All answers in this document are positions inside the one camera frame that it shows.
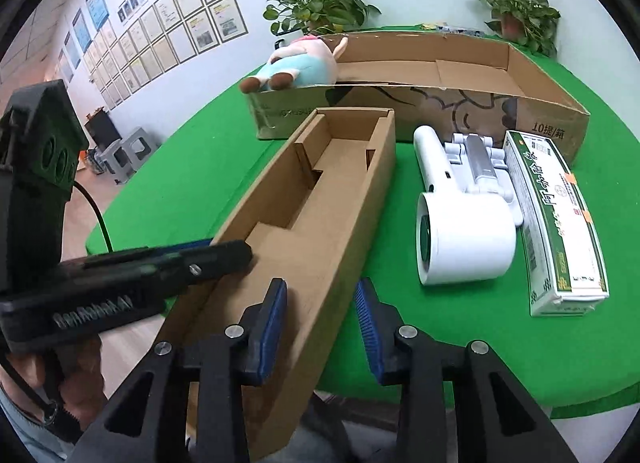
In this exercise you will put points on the wall of framed certificates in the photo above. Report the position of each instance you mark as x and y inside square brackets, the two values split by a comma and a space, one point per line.
[165, 38]

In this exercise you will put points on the blue wall poster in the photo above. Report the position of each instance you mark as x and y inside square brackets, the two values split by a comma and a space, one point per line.
[96, 5]
[71, 50]
[82, 30]

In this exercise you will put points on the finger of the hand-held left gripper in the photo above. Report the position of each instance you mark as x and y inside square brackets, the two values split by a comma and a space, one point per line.
[175, 246]
[215, 260]

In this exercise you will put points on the pink pig plush toy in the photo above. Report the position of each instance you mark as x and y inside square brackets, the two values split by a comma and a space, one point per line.
[300, 63]

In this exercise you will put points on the green and white carton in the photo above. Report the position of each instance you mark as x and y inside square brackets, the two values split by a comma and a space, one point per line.
[560, 223]

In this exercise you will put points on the person's left hand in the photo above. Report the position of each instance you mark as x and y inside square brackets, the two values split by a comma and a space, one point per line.
[75, 373]

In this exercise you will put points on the grey plastic stool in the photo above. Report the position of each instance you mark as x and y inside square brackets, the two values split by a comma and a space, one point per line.
[116, 163]
[140, 148]

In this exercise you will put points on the bushy potted plant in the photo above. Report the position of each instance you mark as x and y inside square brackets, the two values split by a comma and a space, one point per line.
[320, 3]

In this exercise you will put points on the potted plant with brown pot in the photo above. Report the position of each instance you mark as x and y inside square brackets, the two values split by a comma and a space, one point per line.
[520, 8]

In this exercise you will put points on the small colourful packets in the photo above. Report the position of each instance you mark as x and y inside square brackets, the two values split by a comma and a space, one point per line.
[452, 29]

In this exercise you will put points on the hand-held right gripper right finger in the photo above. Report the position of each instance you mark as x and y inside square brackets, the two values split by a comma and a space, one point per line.
[367, 333]

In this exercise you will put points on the black cabinet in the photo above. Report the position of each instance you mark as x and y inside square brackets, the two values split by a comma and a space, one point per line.
[102, 128]

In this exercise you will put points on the narrow cardboard box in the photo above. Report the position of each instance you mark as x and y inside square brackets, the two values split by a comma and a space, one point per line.
[325, 243]

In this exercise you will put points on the green tablecloth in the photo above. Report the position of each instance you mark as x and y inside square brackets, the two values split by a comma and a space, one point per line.
[450, 343]

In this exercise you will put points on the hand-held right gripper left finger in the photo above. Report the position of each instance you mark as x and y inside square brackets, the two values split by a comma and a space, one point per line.
[270, 333]

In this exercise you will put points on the large shallow cardboard box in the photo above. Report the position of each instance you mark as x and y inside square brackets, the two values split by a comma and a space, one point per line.
[475, 68]

